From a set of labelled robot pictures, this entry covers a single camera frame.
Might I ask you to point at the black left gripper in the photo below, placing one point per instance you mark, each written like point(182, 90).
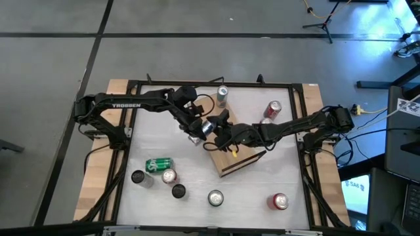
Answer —
point(190, 116)

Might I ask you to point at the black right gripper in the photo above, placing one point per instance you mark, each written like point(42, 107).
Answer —
point(244, 136)

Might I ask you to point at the blue silver Red Bull can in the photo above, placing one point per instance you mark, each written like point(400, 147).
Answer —
point(222, 96)
point(209, 128)

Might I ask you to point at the green Sprite can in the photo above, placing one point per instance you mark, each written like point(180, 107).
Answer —
point(215, 198)
point(158, 165)

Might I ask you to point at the red Star Wars cola can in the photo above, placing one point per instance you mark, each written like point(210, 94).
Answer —
point(169, 175)

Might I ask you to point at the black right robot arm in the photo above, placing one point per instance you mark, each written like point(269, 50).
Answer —
point(295, 124)

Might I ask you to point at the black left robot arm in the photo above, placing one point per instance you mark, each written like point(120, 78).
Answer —
point(131, 105)

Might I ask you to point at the grey aluminium bar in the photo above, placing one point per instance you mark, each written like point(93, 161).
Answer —
point(124, 228)

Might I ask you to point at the yellow power strip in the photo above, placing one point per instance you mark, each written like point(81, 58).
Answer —
point(357, 110)

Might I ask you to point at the black tripod stand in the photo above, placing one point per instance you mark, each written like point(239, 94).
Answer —
point(325, 24)

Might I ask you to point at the black stand foot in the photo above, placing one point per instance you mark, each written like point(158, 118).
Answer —
point(370, 84)

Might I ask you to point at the dark grey cabinet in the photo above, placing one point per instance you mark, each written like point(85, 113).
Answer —
point(400, 147)

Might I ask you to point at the grey furniture foot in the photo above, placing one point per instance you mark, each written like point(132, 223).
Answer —
point(11, 146)

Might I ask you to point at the white printed sticker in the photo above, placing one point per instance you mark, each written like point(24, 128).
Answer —
point(408, 106)

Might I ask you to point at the black white sneaker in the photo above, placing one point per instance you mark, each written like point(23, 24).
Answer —
point(408, 49)

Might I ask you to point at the black keyboard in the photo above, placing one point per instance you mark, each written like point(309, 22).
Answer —
point(413, 209)

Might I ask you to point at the black metal table frame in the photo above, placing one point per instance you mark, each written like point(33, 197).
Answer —
point(170, 83)

